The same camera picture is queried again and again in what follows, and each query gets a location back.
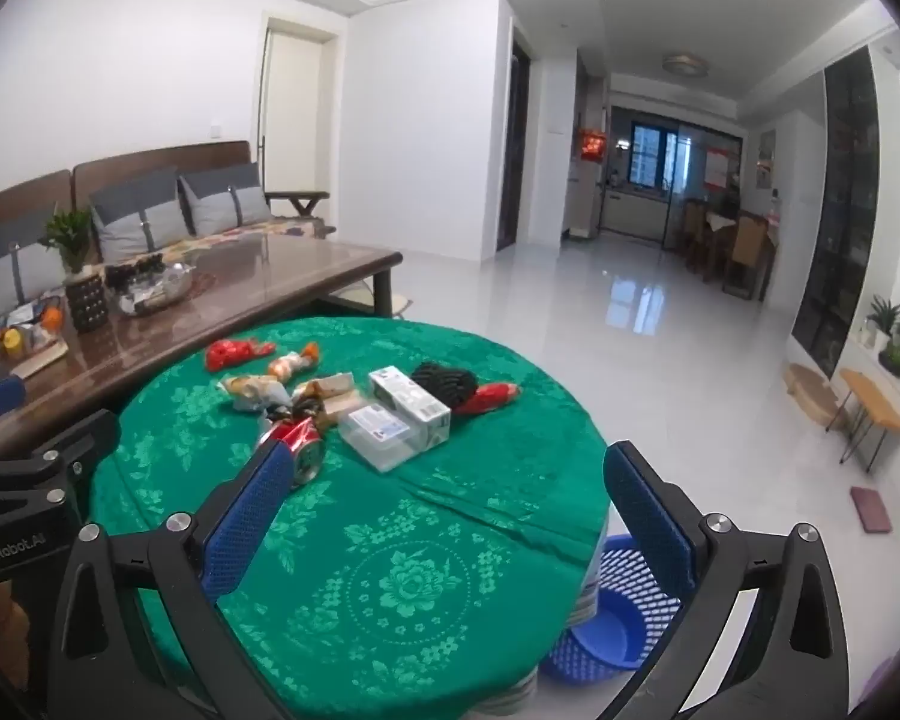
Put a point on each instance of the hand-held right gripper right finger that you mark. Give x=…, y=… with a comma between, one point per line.
x=649, y=521

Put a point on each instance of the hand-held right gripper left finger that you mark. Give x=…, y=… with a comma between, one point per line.
x=247, y=521

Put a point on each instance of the red drink can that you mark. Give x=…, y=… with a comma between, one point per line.
x=300, y=444

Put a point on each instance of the blue plastic basket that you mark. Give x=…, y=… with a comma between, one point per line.
x=592, y=645

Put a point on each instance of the brown wrapper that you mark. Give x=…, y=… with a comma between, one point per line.
x=328, y=388

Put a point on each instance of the clear plastic box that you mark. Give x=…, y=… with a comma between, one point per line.
x=379, y=436

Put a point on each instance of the orange candy wrapper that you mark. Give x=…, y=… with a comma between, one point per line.
x=296, y=361

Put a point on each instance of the red plastic wrapper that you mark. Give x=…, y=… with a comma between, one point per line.
x=236, y=352
x=491, y=397

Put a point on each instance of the white carton box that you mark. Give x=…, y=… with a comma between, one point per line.
x=409, y=399

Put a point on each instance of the black mesh ball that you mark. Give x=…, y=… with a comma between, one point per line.
x=442, y=382

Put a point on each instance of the yellow jar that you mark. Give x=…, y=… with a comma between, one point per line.
x=13, y=343

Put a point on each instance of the wooden tray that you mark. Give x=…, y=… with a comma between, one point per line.
x=45, y=360

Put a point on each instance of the striped under cloth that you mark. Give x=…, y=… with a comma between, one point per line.
x=586, y=592

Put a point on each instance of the orange fruit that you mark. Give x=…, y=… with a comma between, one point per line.
x=52, y=317

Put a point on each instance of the black studded cup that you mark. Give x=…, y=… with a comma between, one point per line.
x=86, y=304

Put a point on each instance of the green floral tablecloth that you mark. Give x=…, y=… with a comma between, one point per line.
x=390, y=540

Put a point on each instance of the glass bowl with snacks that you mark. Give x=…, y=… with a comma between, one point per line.
x=154, y=281

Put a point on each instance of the small plant in white pot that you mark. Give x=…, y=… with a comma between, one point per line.
x=67, y=229

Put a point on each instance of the round wooden board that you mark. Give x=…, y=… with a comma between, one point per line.
x=814, y=397

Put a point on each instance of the maroon flat scale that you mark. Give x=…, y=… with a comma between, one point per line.
x=870, y=510

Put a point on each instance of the tan-backed dining chair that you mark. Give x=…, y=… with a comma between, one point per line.
x=746, y=251

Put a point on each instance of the dark wooden dining chair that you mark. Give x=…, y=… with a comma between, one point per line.
x=694, y=229

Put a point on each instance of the low bushy potted plant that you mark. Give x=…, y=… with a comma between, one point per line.
x=898, y=358

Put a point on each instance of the wooden sofa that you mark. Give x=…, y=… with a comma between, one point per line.
x=195, y=157

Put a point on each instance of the dining table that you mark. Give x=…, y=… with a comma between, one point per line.
x=720, y=221

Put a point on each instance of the spiky green potted plant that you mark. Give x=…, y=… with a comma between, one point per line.
x=886, y=313

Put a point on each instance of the wooden cross-legged bench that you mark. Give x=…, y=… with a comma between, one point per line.
x=298, y=199

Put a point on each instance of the large water bottle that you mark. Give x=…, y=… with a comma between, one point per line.
x=775, y=208

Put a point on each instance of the dark glass cabinet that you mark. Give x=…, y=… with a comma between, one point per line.
x=840, y=217

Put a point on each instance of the window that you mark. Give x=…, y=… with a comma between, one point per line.
x=652, y=157

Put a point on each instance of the red hanging decoration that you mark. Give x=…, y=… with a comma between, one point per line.
x=592, y=144

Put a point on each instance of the white door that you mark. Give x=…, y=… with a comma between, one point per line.
x=296, y=105

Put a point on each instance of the dark wooden door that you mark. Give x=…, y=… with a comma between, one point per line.
x=517, y=142

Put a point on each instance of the round ceiling lamp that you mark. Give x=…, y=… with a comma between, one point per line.
x=685, y=64

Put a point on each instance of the red white wall poster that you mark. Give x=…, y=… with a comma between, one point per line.
x=720, y=165

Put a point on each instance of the framed wall picture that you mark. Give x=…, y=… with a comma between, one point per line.
x=765, y=157

